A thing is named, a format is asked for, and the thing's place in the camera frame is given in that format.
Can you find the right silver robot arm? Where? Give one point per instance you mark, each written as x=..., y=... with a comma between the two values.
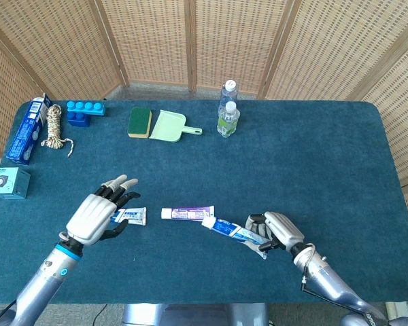
x=330, y=278

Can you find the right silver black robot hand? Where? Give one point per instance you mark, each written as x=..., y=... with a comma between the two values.
x=285, y=229

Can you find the green yellow sponge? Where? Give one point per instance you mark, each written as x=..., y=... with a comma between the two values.
x=139, y=120

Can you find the blue felt table cover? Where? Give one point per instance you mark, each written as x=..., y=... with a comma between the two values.
x=224, y=163

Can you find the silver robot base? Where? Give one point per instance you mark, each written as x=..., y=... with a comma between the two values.
x=194, y=316

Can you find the small teal product box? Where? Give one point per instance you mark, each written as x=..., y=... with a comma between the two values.
x=8, y=183

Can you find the blue white toothpaste tube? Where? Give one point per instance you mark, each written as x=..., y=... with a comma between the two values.
x=231, y=231

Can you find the green label water bottle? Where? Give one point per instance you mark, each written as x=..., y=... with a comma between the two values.
x=228, y=122

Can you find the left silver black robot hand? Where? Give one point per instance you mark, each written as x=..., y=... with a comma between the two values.
x=92, y=217

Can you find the tall clear water bottle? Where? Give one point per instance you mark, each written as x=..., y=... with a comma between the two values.
x=228, y=93

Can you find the light green dustpan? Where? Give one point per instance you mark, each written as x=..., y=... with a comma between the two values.
x=166, y=127

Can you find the purple toothpaste tube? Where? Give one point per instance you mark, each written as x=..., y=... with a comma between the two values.
x=187, y=213

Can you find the light blue four-stud toy brick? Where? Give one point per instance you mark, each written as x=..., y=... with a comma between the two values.
x=86, y=108

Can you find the wicker folding screen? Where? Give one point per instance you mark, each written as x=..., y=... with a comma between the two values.
x=156, y=40

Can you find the dark blue toy brick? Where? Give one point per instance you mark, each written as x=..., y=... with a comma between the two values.
x=78, y=120

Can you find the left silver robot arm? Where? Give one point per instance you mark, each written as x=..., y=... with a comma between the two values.
x=44, y=285

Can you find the blue carton box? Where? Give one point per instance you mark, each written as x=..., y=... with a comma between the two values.
x=25, y=132

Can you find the blue Crest toothpaste tube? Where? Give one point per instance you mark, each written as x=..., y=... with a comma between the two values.
x=134, y=216

